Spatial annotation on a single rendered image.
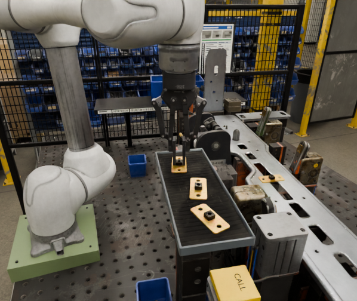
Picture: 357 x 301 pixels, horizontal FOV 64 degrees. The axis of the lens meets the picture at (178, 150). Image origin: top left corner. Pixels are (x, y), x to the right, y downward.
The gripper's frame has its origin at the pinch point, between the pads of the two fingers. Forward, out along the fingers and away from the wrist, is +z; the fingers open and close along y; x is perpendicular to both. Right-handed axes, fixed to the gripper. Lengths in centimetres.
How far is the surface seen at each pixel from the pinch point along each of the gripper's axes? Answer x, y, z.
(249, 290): -37.1, 10.4, 4.2
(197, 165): -0.3, 4.8, 4.2
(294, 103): 337, 167, 92
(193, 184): -9.7, 3.4, 3.9
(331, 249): -13.4, 37.3, 20.2
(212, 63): 90, 17, -6
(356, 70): 311, 228, 39
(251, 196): -2.6, 19.2, 12.2
